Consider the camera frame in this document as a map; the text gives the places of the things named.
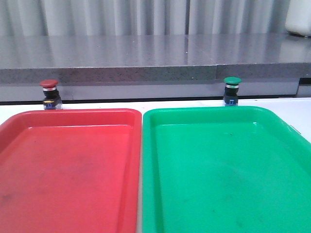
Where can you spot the green mushroom push button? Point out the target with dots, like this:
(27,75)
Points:
(231,91)

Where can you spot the red mushroom push button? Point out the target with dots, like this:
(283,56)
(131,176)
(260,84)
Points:
(52,100)

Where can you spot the grey stone counter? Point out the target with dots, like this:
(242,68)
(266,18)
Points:
(114,68)

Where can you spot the green plastic tray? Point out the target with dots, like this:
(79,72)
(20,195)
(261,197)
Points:
(224,170)

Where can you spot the red plastic tray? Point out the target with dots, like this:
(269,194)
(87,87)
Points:
(70,171)

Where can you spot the white appliance on counter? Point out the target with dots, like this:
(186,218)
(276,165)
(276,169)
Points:
(298,19)

